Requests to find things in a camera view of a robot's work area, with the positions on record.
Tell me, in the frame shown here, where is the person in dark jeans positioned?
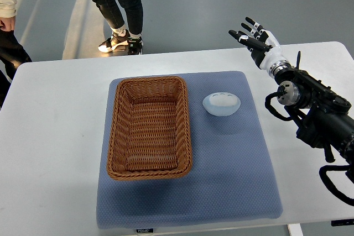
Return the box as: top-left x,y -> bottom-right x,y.
92,0 -> 143,55

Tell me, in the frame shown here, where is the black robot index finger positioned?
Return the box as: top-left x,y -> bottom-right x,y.
228,30 -> 243,42

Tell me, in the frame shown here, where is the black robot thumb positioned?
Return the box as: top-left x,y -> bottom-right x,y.
239,35 -> 270,52

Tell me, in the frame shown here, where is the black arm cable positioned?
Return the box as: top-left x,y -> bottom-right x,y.
319,165 -> 354,203

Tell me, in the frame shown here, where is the brown wicker basket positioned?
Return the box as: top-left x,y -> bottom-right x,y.
106,76 -> 192,181

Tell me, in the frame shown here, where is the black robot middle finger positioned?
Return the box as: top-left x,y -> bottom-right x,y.
241,23 -> 261,39

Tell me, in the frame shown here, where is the black table control panel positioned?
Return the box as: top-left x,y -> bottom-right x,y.
331,219 -> 354,227

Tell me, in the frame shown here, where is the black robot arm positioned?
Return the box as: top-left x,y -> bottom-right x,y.
228,17 -> 353,166

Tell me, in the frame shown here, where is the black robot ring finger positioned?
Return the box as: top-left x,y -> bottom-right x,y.
245,17 -> 265,32

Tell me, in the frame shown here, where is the person in beige jacket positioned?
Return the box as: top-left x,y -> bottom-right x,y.
1,0 -> 32,104

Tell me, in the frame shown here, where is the white table leg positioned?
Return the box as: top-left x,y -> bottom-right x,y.
287,223 -> 304,236

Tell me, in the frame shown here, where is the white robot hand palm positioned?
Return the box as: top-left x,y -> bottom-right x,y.
251,29 -> 287,71

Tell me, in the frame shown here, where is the blue foam mat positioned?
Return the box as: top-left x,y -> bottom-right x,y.
96,71 -> 283,229

